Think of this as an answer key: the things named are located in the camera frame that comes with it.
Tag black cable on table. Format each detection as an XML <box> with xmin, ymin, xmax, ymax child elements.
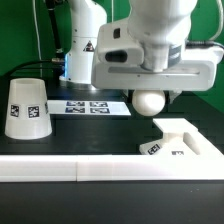
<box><xmin>9</xmin><ymin>59</ymin><xmax>65</xmax><ymax>76</ymax></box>

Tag white lamp shade cone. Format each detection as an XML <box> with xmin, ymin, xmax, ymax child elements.
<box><xmin>5</xmin><ymin>78</ymin><xmax>52</xmax><ymax>140</ymax></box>

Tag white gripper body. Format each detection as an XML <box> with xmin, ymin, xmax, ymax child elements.
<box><xmin>91</xmin><ymin>47</ymin><xmax>223</xmax><ymax>91</ymax></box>

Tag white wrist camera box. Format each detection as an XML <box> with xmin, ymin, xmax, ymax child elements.
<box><xmin>94</xmin><ymin>19</ymin><xmax>144</xmax><ymax>66</ymax></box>

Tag black hose behind robot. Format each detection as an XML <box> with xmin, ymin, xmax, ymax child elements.
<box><xmin>44</xmin><ymin>0</ymin><xmax>64</xmax><ymax>54</ymax></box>

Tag white marker tag sheet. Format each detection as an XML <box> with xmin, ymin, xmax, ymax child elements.
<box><xmin>48</xmin><ymin>100</ymin><xmax>131</xmax><ymax>116</ymax></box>

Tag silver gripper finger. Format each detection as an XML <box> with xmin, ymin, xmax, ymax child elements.
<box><xmin>165</xmin><ymin>91</ymin><xmax>181</xmax><ymax>104</ymax></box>

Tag white L-shaped fence wall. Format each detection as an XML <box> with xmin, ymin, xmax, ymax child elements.
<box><xmin>0</xmin><ymin>123</ymin><xmax>224</xmax><ymax>183</ymax></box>

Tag white lamp bulb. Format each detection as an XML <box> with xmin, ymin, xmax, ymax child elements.
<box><xmin>132</xmin><ymin>90</ymin><xmax>165</xmax><ymax>116</ymax></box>

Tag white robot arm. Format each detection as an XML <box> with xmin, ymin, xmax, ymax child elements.
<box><xmin>60</xmin><ymin>0</ymin><xmax>224</xmax><ymax>106</ymax></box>

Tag white lamp base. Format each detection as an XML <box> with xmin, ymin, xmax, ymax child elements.
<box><xmin>139</xmin><ymin>118</ymin><xmax>197</xmax><ymax>157</ymax></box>

